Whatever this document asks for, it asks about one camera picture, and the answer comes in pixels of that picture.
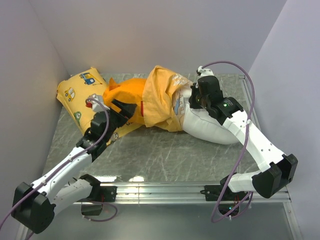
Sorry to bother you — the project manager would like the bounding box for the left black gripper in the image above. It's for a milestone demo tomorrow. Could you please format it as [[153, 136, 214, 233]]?
[[103, 98, 137, 142]]

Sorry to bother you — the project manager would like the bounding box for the orange Mickey Mouse pillowcase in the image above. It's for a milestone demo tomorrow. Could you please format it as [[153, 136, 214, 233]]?
[[102, 65, 193, 132]]

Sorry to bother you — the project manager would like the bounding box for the white pillow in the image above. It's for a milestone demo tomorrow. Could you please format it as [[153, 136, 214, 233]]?
[[172, 86, 238, 145]]

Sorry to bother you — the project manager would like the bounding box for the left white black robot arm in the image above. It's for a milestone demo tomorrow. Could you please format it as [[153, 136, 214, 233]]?
[[9, 98, 137, 234]]

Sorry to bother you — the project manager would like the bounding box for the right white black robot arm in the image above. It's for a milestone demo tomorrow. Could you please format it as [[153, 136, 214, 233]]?
[[189, 75, 298, 200]]

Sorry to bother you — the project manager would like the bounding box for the yellow vehicle print pillow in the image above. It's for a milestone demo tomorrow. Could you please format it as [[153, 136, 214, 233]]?
[[56, 67, 144, 145]]

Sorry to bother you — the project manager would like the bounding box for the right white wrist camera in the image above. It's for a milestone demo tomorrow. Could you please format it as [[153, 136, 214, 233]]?
[[196, 65, 215, 78]]

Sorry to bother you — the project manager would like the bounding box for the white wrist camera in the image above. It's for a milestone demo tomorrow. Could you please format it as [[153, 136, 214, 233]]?
[[196, 65, 215, 78], [85, 93, 110, 113]]

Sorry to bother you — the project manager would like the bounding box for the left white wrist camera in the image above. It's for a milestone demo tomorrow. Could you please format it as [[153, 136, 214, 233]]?
[[85, 93, 110, 113]]

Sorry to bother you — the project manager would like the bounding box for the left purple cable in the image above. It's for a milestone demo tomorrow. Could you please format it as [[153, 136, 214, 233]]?
[[0, 97, 118, 240]]

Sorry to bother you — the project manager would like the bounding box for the aluminium frame rail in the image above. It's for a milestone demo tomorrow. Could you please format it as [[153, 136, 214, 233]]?
[[14, 74, 298, 240]]

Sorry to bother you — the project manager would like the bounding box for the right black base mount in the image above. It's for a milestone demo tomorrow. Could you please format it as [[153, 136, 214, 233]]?
[[200, 185, 249, 215]]

